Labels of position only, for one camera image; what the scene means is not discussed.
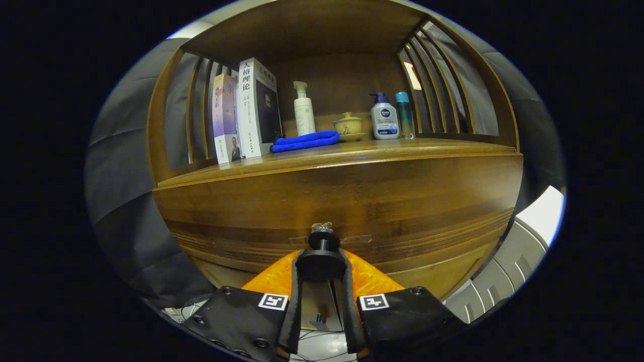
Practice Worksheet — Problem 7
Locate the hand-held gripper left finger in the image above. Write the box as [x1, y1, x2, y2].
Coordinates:
[182, 249, 306, 362]

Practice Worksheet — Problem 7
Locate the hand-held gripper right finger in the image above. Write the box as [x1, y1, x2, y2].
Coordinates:
[337, 248, 468, 355]

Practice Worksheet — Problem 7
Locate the black drawer knob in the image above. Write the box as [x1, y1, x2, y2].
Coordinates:
[294, 230, 348, 282]

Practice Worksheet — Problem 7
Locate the wooden drawer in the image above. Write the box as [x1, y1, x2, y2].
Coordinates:
[152, 158, 524, 275]

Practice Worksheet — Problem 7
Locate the wooden cabinet door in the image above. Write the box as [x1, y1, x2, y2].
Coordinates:
[191, 254, 323, 330]
[330, 241, 504, 330]

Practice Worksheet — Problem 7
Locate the wooden countertop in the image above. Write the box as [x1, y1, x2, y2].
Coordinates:
[157, 137, 519, 188]

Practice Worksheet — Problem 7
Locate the wooden cabinet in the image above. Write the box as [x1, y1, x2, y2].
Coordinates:
[146, 0, 525, 332]

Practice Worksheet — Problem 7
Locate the blue folded cloth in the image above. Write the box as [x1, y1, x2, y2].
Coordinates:
[271, 131, 341, 153]

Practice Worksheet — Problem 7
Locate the yellow lidded teacup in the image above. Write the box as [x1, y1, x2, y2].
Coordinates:
[332, 112, 366, 142]

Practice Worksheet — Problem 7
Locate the white lotion bottle blue cap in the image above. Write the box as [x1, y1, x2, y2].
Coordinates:
[370, 92, 400, 140]

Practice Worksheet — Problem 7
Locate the white pump bottle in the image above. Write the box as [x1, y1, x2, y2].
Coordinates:
[293, 81, 316, 137]

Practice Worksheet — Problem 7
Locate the thick white book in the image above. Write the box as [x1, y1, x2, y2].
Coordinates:
[235, 57, 283, 159]

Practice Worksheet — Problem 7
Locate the slim teal bottle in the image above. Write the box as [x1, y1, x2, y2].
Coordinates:
[394, 92, 415, 139]

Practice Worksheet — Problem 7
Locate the purple book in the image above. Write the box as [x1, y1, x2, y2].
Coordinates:
[212, 73, 242, 164]

